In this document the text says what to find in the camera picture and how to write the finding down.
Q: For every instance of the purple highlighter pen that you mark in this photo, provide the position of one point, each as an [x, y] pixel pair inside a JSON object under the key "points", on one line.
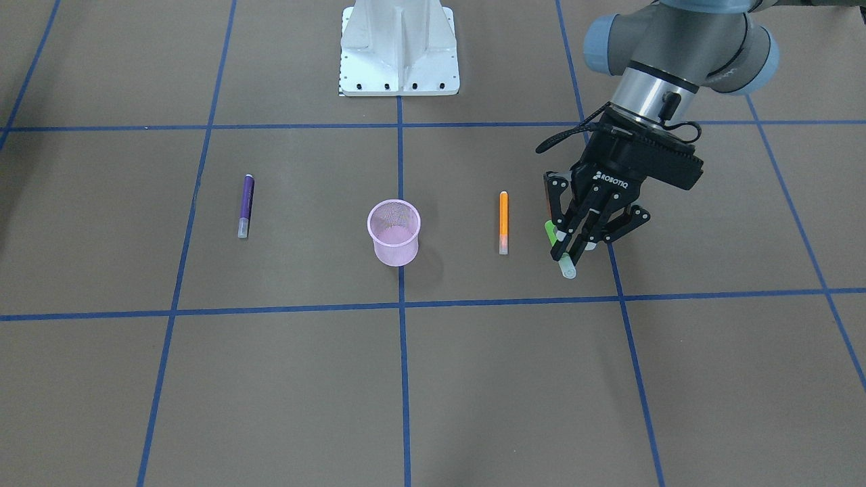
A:
{"points": [[243, 228]]}

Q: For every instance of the orange highlighter pen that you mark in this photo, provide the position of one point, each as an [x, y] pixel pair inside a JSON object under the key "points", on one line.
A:
{"points": [[503, 226]]}

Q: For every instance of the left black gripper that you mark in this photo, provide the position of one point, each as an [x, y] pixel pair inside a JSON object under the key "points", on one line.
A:
{"points": [[604, 178]]}

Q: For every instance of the green highlighter pen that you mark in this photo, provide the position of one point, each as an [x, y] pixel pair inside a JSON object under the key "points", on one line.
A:
{"points": [[556, 239]]}

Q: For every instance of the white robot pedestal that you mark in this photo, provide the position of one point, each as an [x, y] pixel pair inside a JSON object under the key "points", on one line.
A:
{"points": [[398, 49]]}

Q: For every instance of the pink mesh pen holder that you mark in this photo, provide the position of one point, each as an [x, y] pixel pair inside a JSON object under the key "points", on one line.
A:
{"points": [[394, 227]]}

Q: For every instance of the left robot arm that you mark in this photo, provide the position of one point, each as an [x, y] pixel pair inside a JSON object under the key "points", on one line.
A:
{"points": [[663, 55]]}

